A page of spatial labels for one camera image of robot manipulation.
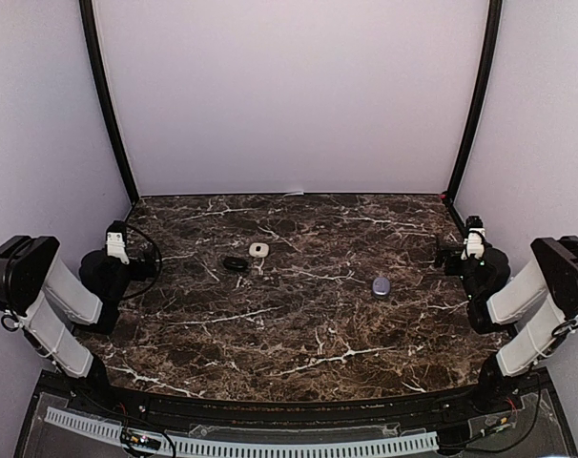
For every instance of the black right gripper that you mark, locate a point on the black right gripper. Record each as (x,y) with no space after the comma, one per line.
(453,253)

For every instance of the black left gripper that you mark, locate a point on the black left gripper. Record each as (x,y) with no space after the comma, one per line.
(140,274)

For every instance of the purple earbud charging case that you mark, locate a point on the purple earbud charging case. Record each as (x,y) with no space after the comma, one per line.
(381,287)

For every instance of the black earbud charging case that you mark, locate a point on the black earbud charging case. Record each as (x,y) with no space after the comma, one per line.
(235,264)

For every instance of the white earbud charging case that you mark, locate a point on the white earbud charging case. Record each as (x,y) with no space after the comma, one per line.
(259,250)

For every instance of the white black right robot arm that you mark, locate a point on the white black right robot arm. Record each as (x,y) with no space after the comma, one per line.
(540,302)

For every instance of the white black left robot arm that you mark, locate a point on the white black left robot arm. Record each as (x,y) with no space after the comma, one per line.
(41,296)

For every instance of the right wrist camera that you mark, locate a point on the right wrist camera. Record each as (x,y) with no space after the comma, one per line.
(475,242)

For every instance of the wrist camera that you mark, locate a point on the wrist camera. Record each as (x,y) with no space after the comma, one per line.
(116,237)
(475,242)

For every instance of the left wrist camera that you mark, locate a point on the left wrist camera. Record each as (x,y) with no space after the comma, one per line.
(116,237)

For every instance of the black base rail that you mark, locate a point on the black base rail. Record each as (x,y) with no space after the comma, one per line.
(445,408)

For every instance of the grey slotted cable duct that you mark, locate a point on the grey slotted cable duct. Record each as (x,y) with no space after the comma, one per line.
(240,442)

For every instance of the black frame post right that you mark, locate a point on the black frame post right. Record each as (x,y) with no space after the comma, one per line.
(492,26)

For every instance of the black frame post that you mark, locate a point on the black frame post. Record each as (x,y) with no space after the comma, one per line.
(492,26)
(106,105)

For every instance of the black frame post left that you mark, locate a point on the black frame post left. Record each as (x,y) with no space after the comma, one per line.
(106,105)

